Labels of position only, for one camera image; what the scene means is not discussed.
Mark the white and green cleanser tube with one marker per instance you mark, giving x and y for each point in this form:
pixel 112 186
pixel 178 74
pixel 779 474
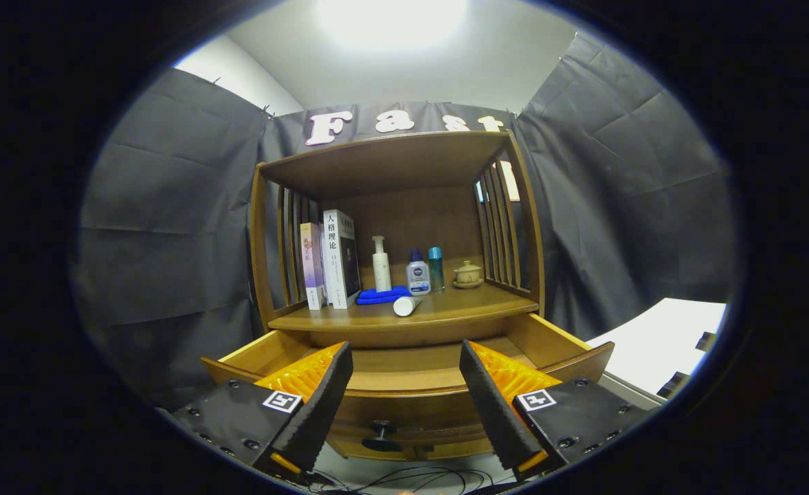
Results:
pixel 406 306

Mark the black round drawer knob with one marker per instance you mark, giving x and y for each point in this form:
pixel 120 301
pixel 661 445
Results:
pixel 380 436

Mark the brown wooden countertop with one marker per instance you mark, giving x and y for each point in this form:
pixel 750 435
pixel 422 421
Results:
pixel 459 306

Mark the white pump bottle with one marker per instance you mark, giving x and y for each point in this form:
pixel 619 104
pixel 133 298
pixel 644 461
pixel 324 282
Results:
pixel 381 267

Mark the white and black book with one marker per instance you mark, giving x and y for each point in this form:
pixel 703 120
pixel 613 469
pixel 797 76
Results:
pixel 339 258

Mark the brown wooden drawer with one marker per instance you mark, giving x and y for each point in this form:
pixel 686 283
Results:
pixel 411 411

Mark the purple book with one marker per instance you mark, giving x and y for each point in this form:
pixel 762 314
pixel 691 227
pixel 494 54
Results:
pixel 311 265

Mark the white bottle with blue cap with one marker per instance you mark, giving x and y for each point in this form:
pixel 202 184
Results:
pixel 418 276

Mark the black backdrop cloth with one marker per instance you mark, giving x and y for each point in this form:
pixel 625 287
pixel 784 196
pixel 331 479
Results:
pixel 170 220

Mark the brown wooden cabinet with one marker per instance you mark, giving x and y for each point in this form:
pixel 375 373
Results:
pixel 383 161

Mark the small black object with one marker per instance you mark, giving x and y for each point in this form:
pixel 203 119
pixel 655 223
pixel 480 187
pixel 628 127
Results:
pixel 705 341
pixel 675 383

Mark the beige lidded teacup with saucer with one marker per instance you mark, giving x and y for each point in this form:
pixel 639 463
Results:
pixel 468 276

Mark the blue folded cloth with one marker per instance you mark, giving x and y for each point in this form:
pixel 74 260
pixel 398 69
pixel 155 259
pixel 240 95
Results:
pixel 380 296

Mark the white flat board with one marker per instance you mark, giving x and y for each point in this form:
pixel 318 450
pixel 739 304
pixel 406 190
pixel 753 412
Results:
pixel 658 337

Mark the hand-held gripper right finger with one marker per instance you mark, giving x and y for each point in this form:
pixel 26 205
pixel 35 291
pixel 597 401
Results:
pixel 493 405

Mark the teal slim bottle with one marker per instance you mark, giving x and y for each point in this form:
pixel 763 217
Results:
pixel 436 271

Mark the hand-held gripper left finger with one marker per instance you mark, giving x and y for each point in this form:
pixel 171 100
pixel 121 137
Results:
pixel 322 405

